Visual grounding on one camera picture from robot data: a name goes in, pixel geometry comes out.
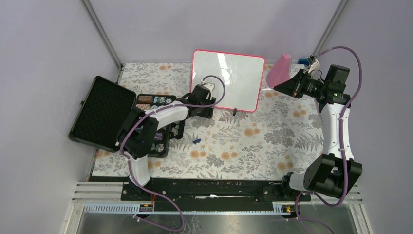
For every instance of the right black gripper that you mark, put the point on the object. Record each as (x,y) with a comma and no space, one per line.
(294,87)

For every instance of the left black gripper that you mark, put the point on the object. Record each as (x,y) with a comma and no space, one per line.
(208,112)

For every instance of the pink framed whiteboard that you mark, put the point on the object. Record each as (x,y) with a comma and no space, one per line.
(241,77)

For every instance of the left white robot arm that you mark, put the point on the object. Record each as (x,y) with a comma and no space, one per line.
(137,133)

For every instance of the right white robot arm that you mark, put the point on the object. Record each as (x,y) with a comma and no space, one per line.
(334,172)

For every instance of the pink eraser block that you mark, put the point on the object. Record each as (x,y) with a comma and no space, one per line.
(280,72)

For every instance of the blue corner object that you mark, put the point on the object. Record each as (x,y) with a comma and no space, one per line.
(303,61)

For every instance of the floral table mat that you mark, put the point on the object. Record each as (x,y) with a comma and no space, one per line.
(283,135)

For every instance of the open black case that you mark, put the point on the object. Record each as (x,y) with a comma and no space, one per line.
(104,111)

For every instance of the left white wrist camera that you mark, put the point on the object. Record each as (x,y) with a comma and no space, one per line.
(209,86)

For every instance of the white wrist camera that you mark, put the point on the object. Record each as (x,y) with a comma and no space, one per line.
(313,63)
(209,86)

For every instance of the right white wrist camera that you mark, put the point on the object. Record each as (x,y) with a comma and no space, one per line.
(313,63)

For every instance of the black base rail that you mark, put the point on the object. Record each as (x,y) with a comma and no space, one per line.
(207,195)

